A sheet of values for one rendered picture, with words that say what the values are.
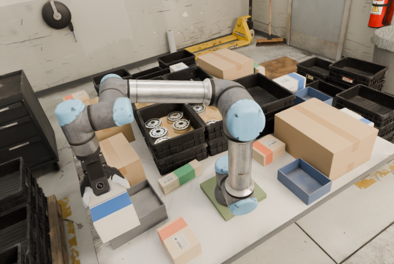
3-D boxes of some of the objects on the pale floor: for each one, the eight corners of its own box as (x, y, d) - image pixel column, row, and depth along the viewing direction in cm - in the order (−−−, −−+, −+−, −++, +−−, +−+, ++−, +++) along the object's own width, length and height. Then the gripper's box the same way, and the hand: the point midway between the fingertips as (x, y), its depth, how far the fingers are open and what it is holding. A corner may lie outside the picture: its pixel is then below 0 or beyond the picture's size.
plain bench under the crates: (373, 226, 187) (403, 148, 148) (155, 389, 132) (114, 332, 94) (235, 121, 309) (232, 62, 270) (93, 182, 254) (64, 121, 216)
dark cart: (64, 171, 273) (21, 91, 224) (14, 190, 258) (-43, 110, 209) (58, 140, 319) (22, 68, 270) (16, 155, 304) (-30, 83, 255)
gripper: (114, 128, 88) (131, 173, 99) (51, 153, 81) (75, 198, 92) (122, 142, 81) (138, 188, 92) (53, 170, 75) (80, 216, 85)
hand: (109, 199), depth 90 cm, fingers closed on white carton, 13 cm apart
